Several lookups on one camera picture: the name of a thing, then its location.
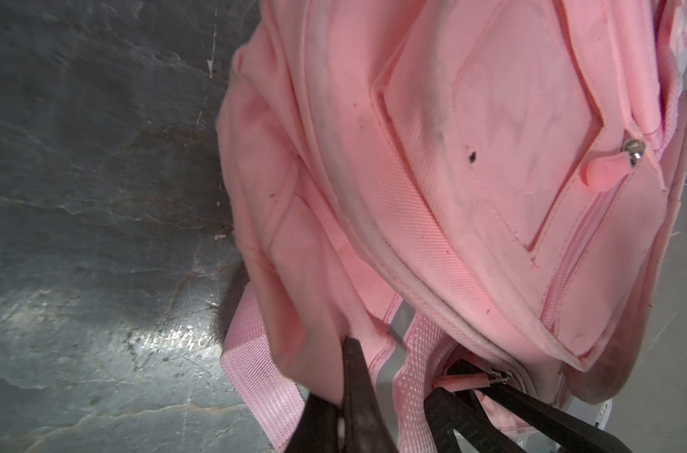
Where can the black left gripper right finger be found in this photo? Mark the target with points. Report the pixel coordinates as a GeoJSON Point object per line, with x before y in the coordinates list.
{"type": "Point", "coordinates": [364, 427]}

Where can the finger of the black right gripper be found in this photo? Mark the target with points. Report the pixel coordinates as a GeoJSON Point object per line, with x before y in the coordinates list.
{"type": "Point", "coordinates": [465, 380]}
{"type": "Point", "coordinates": [447, 415]}

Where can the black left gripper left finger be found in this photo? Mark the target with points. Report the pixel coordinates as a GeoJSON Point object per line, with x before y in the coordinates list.
{"type": "Point", "coordinates": [318, 428]}

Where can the pink school backpack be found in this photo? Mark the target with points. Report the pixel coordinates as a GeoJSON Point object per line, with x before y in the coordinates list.
{"type": "Point", "coordinates": [488, 181]}

